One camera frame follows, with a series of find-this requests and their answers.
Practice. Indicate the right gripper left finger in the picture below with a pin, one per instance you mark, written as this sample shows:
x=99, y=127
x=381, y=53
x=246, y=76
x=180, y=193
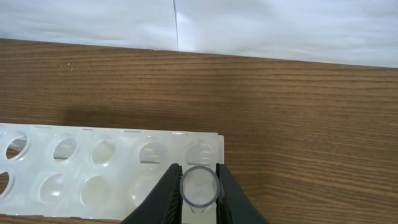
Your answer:
x=161, y=202

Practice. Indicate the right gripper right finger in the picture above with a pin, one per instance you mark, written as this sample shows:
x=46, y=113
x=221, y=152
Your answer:
x=233, y=205

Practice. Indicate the clear test tube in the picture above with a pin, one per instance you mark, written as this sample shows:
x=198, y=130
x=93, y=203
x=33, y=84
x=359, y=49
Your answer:
x=183, y=191

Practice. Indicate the white test tube rack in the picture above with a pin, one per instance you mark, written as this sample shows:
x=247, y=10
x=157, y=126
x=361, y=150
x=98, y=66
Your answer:
x=118, y=186

